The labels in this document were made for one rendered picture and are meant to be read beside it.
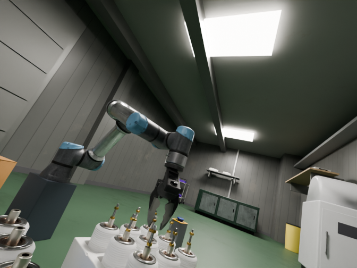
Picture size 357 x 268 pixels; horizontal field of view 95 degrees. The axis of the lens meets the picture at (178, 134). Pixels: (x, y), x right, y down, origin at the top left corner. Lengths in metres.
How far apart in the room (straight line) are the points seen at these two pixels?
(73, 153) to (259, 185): 6.52
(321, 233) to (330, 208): 0.34
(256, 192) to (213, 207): 2.27
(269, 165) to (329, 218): 4.48
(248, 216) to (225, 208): 0.61
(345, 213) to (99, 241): 2.82
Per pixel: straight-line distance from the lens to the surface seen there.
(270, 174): 7.17
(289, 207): 6.45
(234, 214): 5.24
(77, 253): 0.81
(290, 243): 5.29
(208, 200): 5.30
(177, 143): 0.60
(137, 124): 0.59
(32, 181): 1.22
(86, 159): 1.20
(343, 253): 3.03
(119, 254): 0.69
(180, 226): 1.01
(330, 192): 3.15
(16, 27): 3.01
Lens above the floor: 0.47
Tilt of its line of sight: 18 degrees up
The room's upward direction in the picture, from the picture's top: 19 degrees clockwise
